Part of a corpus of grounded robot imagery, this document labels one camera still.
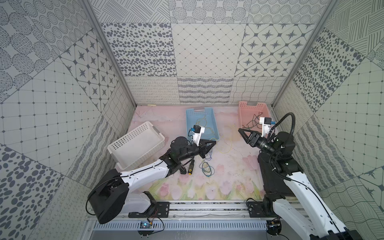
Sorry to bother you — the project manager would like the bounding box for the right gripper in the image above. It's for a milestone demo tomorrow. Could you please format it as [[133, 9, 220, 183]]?
[[238, 128, 280, 159]]

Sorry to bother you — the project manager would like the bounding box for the black cable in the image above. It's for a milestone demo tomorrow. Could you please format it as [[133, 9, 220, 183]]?
[[241, 112, 265, 130]]

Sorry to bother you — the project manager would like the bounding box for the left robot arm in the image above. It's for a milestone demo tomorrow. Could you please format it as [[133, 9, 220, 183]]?
[[86, 137, 217, 224]]

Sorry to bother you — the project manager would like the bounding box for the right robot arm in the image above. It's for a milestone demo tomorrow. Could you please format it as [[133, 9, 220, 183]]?
[[238, 129, 362, 240]]

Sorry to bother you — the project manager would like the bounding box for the pink perforated basket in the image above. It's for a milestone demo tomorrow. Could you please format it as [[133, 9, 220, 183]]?
[[239, 101, 270, 133]]

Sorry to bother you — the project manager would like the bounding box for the blue perforated basket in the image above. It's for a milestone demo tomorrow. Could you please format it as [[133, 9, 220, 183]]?
[[186, 108, 220, 141]]

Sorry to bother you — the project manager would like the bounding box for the white perforated basket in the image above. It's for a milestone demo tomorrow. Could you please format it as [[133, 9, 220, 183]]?
[[108, 121, 165, 171]]

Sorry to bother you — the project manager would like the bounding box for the right circuit board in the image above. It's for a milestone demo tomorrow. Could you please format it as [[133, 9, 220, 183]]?
[[267, 220, 282, 236]]

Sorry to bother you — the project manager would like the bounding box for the circuit board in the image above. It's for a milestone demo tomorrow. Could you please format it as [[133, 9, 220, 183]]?
[[140, 221, 152, 229], [267, 220, 282, 236]]

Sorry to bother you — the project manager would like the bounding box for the left circuit board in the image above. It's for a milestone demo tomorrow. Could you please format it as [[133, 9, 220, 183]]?
[[140, 221, 152, 229]]

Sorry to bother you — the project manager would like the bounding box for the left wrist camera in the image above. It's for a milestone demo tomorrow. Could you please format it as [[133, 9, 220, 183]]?
[[188, 125, 205, 146]]

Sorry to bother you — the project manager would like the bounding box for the aluminium rail frame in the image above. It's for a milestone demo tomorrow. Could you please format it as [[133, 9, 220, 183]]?
[[85, 199, 301, 221]]

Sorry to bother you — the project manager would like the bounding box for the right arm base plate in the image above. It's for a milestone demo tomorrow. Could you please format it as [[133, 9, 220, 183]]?
[[246, 200, 278, 218]]

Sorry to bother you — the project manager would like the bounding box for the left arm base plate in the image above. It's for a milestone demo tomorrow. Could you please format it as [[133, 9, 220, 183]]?
[[129, 202, 170, 219]]

